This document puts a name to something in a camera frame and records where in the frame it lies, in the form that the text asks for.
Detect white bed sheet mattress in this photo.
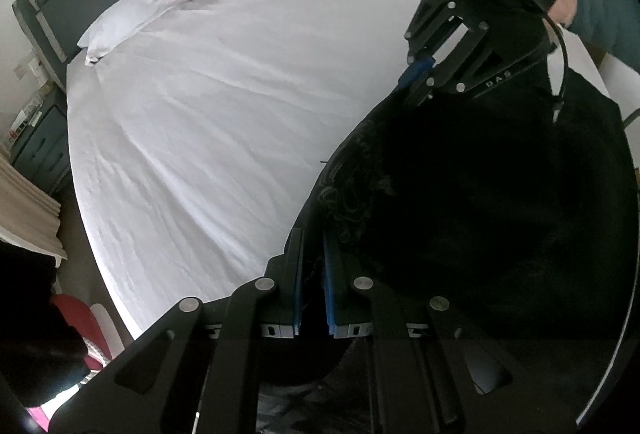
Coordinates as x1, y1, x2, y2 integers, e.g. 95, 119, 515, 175
67, 0, 420, 336

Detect pink white chair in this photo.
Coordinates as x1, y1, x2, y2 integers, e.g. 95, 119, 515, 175
27, 295, 124, 431

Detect white pillow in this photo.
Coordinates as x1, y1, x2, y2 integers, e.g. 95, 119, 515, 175
77, 0, 169, 67

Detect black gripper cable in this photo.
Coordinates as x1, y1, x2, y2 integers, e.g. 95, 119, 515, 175
543, 13, 572, 126

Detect black denim pants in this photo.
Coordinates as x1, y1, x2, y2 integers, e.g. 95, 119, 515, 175
293, 46, 639, 433

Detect beige curtain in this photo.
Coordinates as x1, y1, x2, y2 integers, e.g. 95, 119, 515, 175
0, 156, 67, 264

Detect dark grey nightstand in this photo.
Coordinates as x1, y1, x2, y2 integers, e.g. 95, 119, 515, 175
10, 88, 70, 195

